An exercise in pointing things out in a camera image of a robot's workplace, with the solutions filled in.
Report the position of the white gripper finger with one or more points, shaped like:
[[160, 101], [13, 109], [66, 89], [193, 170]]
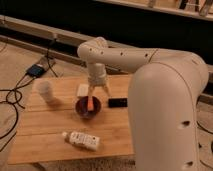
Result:
[[90, 91], [107, 91]]

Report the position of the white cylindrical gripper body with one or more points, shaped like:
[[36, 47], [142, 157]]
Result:
[[97, 75]]

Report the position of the orange stirring stick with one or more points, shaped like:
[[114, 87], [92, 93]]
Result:
[[90, 103]]

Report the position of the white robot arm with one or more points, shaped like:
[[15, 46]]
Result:
[[162, 97]]

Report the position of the small white square block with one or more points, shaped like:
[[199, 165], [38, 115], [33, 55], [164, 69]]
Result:
[[82, 90]]

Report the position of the black rectangular box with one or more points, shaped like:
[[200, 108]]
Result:
[[117, 102]]

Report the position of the dark red bowl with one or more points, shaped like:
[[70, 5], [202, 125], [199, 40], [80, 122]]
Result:
[[82, 110]]

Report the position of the wooden low table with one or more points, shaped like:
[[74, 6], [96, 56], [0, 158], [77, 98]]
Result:
[[43, 128]]

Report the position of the translucent plastic cup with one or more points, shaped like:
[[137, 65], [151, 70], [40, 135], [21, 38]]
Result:
[[44, 89]]

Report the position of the white plastic bottle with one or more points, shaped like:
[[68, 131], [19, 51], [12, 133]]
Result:
[[83, 140]]

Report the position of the black power adapter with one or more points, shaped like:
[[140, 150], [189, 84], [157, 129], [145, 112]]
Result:
[[35, 71]]

